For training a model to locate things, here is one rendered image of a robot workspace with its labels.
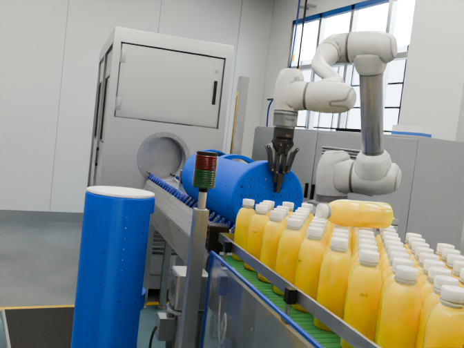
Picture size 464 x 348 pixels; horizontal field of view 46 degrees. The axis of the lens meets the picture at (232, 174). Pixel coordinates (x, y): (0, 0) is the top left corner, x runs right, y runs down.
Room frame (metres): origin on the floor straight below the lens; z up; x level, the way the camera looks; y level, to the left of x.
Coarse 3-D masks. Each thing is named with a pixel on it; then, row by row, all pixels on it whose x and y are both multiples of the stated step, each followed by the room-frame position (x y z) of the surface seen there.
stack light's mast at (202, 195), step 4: (196, 152) 1.49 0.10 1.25; (200, 152) 1.48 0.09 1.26; (204, 152) 1.47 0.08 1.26; (208, 152) 1.47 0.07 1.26; (212, 152) 1.52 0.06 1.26; (216, 156) 1.49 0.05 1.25; (200, 188) 1.49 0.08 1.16; (204, 188) 1.49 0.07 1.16; (200, 192) 1.49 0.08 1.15; (204, 192) 1.49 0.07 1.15; (200, 196) 1.49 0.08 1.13; (204, 196) 1.49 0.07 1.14; (200, 200) 1.49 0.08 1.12; (204, 200) 1.49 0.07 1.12; (200, 204) 1.49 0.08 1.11; (204, 204) 1.50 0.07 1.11; (200, 208) 1.49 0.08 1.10; (204, 208) 1.50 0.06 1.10
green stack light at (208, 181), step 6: (198, 174) 1.47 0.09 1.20; (204, 174) 1.47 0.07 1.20; (210, 174) 1.47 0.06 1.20; (216, 174) 1.50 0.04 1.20; (198, 180) 1.47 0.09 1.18; (204, 180) 1.47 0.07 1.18; (210, 180) 1.47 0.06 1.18; (198, 186) 1.47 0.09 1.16; (204, 186) 1.47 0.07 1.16; (210, 186) 1.48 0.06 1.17
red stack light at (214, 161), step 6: (198, 156) 1.48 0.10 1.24; (204, 156) 1.47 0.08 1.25; (210, 156) 1.47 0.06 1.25; (198, 162) 1.48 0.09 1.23; (204, 162) 1.47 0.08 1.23; (210, 162) 1.47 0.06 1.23; (216, 162) 1.49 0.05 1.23; (198, 168) 1.48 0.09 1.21; (204, 168) 1.47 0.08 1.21; (210, 168) 1.47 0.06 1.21; (216, 168) 1.49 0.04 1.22
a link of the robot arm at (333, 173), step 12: (324, 156) 2.62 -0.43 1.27; (336, 156) 2.58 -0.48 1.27; (348, 156) 2.61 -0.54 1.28; (324, 168) 2.60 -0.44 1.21; (336, 168) 2.57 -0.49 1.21; (348, 168) 2.55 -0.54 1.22; (324, 180) 2.59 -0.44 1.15; (336, 180) 2.56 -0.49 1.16; (348, 180) 2.54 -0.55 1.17; (324, 192) 2.60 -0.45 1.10; (336, 192) 2.58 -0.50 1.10; (348, 192) 2.58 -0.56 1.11
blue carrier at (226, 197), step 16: (192, 160) 2.69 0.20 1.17; (224, 160) 2.29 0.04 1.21; (192, 176) 2.55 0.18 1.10; (224, 176) 2.11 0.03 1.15; (240, 176) 1.96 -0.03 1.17; (256, 176) 1.98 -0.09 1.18; (272, 176) 2.00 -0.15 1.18; (288, 176) 2.01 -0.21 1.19; (192, 192) 2.59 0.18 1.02; (208, 192) 2.27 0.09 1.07; (224, 192) 2.04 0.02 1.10; (240, 192) 1.96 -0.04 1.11; (256, 192) 1.98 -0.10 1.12; (272, 192) 2.00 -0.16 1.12; (288, 192) 2.02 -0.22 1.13; (224, 208) 2.06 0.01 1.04; (240, 208) 1.96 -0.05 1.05
